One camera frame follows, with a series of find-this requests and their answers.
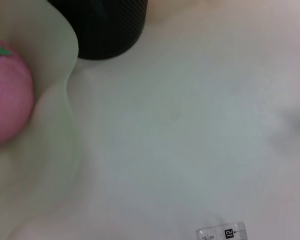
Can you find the pink toy peach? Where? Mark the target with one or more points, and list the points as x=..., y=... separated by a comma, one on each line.
x=7, y=100

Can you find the translucent green fruit plate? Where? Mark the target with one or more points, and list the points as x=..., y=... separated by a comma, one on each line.
x=52, y=87

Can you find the transparent plastic ruler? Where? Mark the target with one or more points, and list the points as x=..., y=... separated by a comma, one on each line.
x=222, y=232

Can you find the black mesh pen holder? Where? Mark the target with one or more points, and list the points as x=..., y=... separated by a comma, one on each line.
x=107, y=30

